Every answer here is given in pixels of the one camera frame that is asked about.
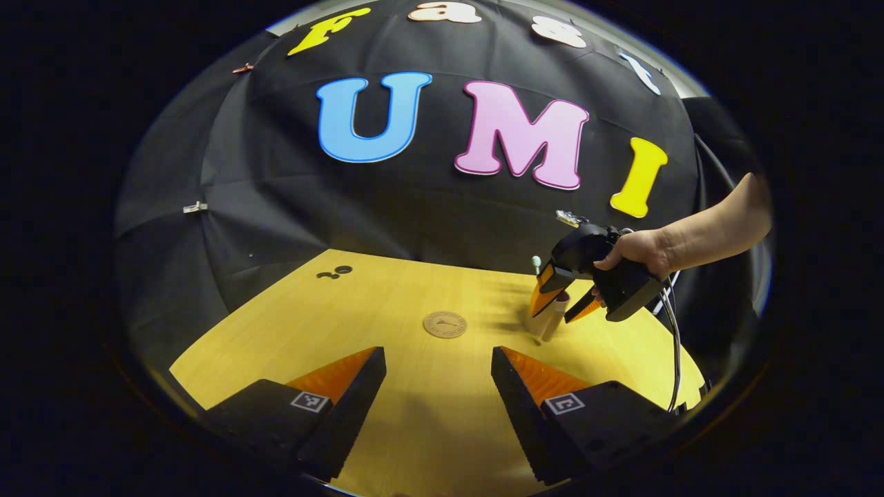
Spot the black backdrop cloth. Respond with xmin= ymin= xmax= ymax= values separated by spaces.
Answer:
xmin=114 ymin=0 xmax=771 ymax=387

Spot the beige cup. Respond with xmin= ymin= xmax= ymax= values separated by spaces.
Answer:
xmin=523 ymin=290 xmax=571 ymax=343

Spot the wooden desktop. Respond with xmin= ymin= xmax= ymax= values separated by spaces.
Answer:
xmin=169 ymin=248 xmax=705 ymax=497

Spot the round brown coaster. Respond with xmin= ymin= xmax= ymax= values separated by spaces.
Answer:
xmin=423 ymin=311 xmax=468 ymax=339

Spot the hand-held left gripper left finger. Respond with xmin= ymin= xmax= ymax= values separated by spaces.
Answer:
xmin=200 ymin=347 xmax=387 ymax=483

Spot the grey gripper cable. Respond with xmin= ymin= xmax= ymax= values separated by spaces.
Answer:
xmin=660 ymin=273 xmax=684 ymax=413

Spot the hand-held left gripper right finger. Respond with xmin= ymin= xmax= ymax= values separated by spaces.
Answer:
xmin=492 ymin=347 xmax=681 ymax=484

